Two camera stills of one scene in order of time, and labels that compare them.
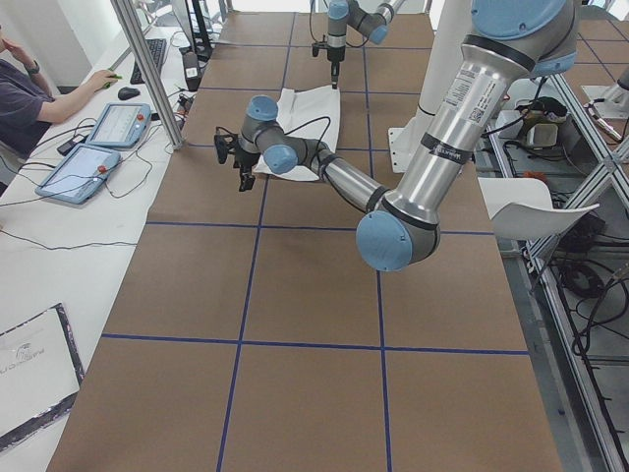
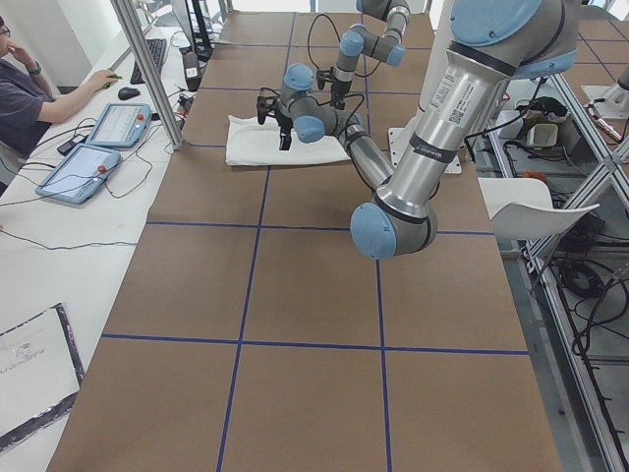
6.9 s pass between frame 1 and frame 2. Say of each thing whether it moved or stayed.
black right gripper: moved
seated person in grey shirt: stayed
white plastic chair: stayed
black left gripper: moved
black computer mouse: stayed
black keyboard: stayed
